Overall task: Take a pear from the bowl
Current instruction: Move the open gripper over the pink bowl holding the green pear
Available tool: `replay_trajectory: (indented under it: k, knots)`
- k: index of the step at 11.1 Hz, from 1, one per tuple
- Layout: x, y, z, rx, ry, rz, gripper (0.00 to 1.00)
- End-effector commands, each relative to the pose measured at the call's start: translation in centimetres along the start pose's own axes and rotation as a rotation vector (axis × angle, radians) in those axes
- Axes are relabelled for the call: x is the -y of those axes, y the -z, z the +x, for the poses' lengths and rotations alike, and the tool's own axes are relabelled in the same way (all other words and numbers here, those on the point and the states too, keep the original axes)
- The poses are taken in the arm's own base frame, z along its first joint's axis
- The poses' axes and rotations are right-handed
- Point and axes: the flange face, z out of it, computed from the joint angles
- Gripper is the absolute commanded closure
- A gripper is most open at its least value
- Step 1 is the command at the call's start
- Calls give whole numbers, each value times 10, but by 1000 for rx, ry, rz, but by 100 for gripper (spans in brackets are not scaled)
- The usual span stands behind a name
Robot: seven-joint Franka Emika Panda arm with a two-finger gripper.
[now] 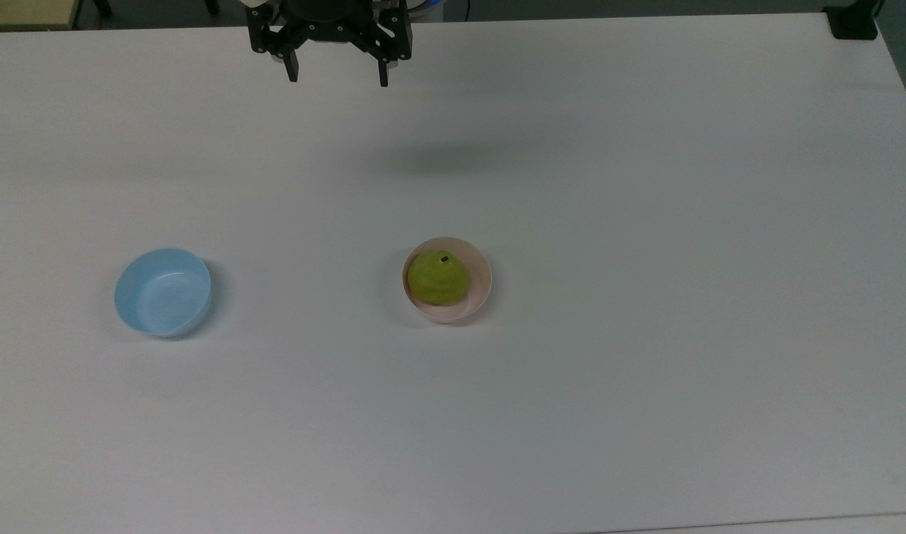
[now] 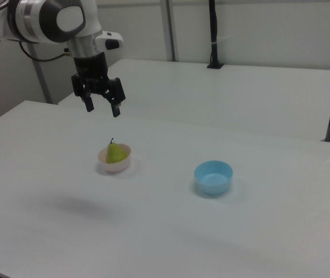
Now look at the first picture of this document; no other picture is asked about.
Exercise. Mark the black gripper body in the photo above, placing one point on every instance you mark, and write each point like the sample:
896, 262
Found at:
331, 18

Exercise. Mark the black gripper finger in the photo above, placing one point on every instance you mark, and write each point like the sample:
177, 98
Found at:
384, 70
291, 63

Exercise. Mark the green pear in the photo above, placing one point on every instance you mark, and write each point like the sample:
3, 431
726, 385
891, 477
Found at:
437, 280

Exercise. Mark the pink plastic bowl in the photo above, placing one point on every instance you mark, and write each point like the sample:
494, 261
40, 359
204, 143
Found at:
483, 285

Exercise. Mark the blue plastic bowl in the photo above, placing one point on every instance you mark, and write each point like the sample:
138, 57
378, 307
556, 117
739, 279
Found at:
164, 297

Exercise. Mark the wooden cabinet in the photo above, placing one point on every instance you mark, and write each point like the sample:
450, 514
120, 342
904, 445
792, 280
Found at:
23, 11

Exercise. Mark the black table clamp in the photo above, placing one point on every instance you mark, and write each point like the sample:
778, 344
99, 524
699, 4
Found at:
852, 22

